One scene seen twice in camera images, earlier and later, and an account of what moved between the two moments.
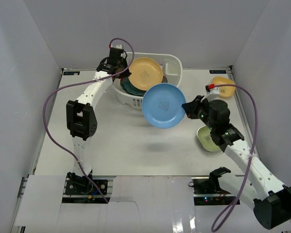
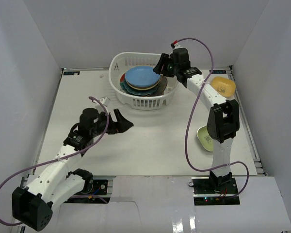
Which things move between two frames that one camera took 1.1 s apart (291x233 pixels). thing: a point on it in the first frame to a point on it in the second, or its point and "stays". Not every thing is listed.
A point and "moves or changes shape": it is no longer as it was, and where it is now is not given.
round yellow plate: x=145 y=73 moves or changes shape
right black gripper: x=191 y=108 to x=165 y=60
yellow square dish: x=224 y=91 stays
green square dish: x=203 y=134 stays
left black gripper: x=122 y=72 to x=113 y=124
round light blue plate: x=162 y=105 to x=142 y=76
